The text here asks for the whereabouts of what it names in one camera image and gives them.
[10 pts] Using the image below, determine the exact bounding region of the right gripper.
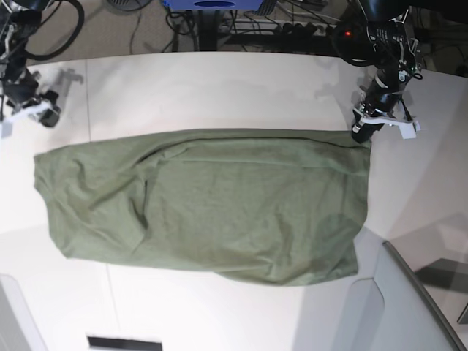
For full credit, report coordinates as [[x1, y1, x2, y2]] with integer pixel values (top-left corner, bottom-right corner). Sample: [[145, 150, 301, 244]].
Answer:
[[1, 81, 61, 139]]

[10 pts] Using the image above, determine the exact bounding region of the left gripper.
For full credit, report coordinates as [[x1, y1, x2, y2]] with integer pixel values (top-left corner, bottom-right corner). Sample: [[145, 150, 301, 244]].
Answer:
[[351, 71, 421, 143]]

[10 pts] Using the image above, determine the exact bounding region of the green t-shirt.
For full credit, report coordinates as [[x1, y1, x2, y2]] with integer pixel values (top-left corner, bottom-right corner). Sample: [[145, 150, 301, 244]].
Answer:
[[34, 129, 371, 287]]

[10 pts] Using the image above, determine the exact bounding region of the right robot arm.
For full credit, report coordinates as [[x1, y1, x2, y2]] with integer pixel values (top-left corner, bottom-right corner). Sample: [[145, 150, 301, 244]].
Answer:
[[1, 1, 85, 139]]

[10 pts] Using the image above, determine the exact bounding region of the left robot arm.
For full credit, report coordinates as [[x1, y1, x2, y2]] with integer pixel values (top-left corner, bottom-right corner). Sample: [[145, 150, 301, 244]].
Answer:
[[330, 1, 423, 143]]

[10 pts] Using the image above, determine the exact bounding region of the black power strip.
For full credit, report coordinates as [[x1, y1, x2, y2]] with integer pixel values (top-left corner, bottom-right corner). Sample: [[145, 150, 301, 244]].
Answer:
[[230, 20, 366, 39]]

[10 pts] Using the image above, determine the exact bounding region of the blue box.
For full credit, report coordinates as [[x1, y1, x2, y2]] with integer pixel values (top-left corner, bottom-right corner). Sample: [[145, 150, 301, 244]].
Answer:
[[162, 0, 263, 11]]

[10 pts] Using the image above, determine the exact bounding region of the black table leg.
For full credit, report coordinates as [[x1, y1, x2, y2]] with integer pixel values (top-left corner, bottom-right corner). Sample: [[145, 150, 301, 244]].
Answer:
[[195, 10, 222, 52]]

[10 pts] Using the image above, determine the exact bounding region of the white label plate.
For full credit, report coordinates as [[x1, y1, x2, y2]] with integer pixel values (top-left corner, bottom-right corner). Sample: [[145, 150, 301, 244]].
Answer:
[[86, 335, 163, 351]]

